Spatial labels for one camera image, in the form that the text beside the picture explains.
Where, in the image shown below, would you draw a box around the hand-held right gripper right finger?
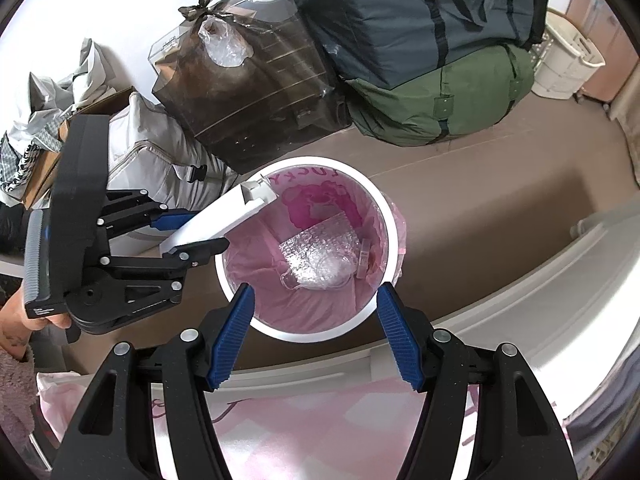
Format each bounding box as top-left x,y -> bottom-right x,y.
376,282 -> 584,480

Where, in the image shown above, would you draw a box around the light grey buckled storage bag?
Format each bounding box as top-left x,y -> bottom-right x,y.
104,91 -> 237,242

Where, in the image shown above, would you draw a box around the white laundry basket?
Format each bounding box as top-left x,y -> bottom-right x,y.
530,7 -> 606,101

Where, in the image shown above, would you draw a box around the houndstooth patterned cloth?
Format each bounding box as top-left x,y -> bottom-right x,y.
0,124 -> 67,194

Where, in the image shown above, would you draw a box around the white bed frame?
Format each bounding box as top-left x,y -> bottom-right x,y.
150,207 -> 640,480

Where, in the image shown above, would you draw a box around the pink checkered mat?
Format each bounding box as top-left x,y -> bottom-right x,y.
37,370 -> 571,480

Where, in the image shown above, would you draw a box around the dark translucent tied bag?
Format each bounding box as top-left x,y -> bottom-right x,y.
149,0 -> 352,174

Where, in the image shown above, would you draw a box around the white round trash bin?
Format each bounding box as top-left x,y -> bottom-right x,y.
214,156 -> 404,344

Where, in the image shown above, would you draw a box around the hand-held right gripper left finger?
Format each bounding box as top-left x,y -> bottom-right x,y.
50,284 -> 256,480

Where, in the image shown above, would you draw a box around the pink wheeled cabinet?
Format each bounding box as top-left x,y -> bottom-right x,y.
567,0 -> 640,122

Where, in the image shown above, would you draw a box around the grey plastic mailer bags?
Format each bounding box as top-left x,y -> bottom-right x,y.
27,37 -> 122,127

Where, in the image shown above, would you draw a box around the pink trash bag liner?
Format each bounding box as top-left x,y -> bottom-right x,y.
220,162 -> 409,334

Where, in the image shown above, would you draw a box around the person's left hand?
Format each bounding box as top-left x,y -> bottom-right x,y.
0,286 -> 72,362

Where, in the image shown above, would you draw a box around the crumpled clear plastic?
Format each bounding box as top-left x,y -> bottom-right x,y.
197,15 -> 252,69

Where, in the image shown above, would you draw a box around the grey-blue storage bag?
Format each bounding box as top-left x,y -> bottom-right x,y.
275,0 -> 552,92

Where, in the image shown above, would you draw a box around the brown cardboard box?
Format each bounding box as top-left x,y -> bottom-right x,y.
22,87 -> 137,211

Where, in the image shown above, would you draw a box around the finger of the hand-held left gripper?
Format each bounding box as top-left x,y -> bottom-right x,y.
97,188 -> 200,234
100,237 -> 230,312

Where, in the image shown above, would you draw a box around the green storage bag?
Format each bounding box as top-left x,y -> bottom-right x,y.
345,44 -> 537,149

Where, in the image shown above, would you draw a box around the clear bubble wrap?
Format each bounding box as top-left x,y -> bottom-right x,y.
277,212 -> 364,292

